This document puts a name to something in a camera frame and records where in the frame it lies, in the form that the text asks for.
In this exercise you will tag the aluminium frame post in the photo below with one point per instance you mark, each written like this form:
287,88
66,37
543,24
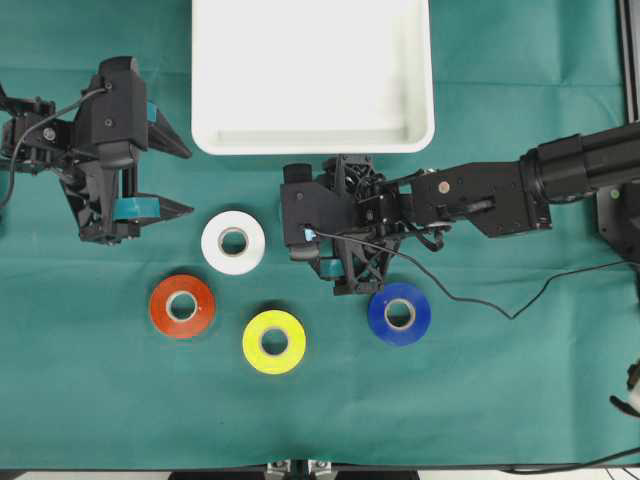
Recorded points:
628,22

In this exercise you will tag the green table cloth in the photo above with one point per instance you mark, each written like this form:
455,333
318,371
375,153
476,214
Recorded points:
530,337

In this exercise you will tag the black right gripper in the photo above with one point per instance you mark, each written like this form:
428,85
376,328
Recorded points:
360,257

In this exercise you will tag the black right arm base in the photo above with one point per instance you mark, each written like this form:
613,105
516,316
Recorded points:
618,219

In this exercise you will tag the white plastic case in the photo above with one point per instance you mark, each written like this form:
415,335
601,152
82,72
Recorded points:
311,77

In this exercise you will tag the red tape roll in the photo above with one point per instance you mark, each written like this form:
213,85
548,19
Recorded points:
162,297

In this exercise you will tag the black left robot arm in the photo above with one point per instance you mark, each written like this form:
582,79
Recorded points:
33,139

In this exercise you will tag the yellow tape roll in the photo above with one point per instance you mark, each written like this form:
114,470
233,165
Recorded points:
255,353

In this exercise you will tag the white object at edge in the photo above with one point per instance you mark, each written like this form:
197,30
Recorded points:
631,406

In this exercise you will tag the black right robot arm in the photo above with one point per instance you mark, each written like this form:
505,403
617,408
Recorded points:
499,199

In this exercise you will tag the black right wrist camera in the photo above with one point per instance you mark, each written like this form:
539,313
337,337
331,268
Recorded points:
308,205

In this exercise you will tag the blue tape roll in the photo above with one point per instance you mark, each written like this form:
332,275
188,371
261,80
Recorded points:
419,314

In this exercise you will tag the white tape roll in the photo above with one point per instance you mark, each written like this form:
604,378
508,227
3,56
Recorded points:
218,228

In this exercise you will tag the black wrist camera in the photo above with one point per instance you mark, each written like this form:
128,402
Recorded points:
308,205
112,125

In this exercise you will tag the metal bracket at table edge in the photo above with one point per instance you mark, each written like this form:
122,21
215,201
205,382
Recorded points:
303,469

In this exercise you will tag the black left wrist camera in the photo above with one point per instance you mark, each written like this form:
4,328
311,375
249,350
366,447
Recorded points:
112,125

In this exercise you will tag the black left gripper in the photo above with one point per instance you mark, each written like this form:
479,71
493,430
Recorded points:
98,167

